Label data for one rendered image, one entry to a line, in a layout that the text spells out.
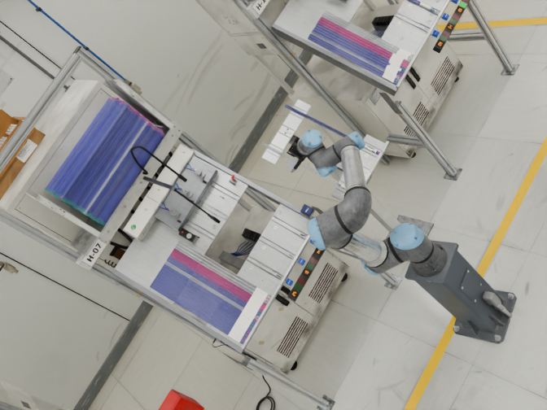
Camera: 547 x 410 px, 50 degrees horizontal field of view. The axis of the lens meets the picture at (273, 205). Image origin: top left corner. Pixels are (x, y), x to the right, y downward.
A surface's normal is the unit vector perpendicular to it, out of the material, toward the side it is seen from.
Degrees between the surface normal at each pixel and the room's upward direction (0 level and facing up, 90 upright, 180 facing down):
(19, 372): 90
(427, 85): 90
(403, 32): 44
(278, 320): 90
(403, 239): 8
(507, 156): 0
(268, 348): 90
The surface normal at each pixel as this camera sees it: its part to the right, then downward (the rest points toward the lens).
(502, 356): -0.62, -0.51
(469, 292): 0.67, 0.04
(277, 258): -0.05, -0.25
